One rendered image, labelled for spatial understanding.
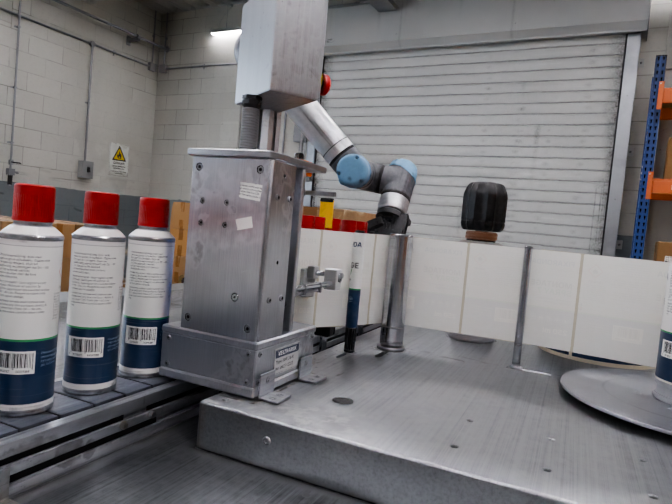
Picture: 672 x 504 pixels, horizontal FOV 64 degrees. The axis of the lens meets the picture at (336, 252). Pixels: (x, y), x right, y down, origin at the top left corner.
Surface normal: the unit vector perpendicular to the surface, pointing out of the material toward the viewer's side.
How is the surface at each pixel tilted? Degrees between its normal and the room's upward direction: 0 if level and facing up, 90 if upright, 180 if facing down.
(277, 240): 90
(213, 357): 90
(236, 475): 0
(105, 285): 90
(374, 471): 90
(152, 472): 0
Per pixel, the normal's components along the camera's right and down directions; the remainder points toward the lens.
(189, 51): -0.47, 0.00
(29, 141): 0.88, 0.11
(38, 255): 0.63, 0.10
